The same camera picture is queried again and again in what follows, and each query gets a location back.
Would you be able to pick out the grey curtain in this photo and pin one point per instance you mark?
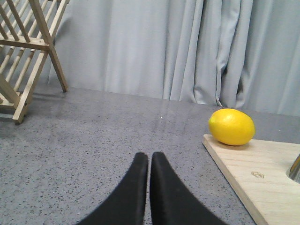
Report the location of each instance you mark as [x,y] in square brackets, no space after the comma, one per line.
[232,53]

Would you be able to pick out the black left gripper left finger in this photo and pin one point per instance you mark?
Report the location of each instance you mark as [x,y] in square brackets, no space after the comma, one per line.
[126,204]

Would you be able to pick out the wooden cutting board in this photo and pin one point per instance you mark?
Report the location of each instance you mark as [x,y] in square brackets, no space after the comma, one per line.
[258,173]

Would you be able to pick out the yellow lemon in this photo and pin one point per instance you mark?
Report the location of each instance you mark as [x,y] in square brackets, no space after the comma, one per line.
[231,127]

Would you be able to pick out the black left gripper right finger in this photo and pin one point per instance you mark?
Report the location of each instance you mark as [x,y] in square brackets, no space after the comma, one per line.
[171,202]

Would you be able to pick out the wooden dish rack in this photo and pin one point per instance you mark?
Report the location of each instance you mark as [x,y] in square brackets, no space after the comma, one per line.
[27,29]

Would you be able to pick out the steel double jigger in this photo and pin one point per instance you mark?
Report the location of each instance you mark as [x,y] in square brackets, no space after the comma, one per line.
[294,172]

